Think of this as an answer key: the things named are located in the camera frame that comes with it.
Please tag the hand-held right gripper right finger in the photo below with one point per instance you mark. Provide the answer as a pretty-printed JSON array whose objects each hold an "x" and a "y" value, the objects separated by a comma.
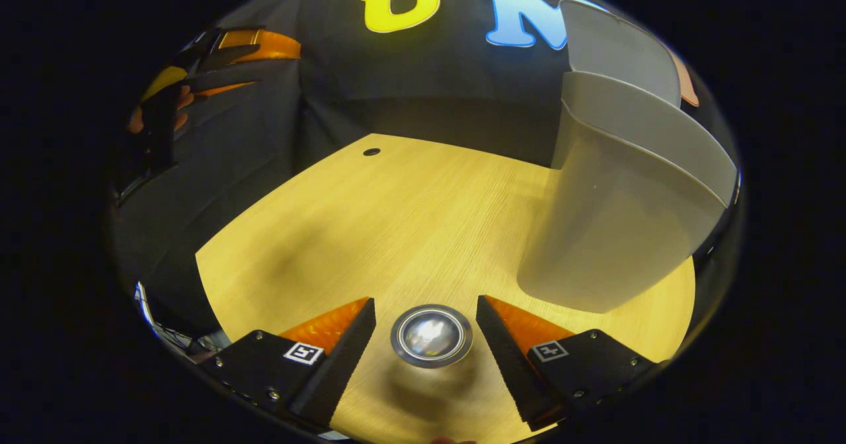
[{"x": 509, "y": 358}]

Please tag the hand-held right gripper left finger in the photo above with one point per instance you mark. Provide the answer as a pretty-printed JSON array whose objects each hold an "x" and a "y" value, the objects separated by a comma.
[{"x": 344, "y": 358}]

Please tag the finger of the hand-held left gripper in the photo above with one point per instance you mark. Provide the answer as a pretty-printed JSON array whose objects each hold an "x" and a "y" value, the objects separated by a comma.
[
  {"x": 244, "y": 75},
  {"x": 264, "y": 46}
]

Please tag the silver pop can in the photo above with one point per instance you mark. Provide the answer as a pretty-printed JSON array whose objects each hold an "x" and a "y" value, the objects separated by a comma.
[{"x": 431, "y": 335}]

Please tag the white desktop garbage bin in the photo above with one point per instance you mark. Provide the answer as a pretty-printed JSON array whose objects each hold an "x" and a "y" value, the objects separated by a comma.
[{"x": 615, "y": 219}]

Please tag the wooden desktop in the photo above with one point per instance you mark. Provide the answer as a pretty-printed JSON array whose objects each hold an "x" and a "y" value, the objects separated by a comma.
[{"x": 396, "y": 232}]

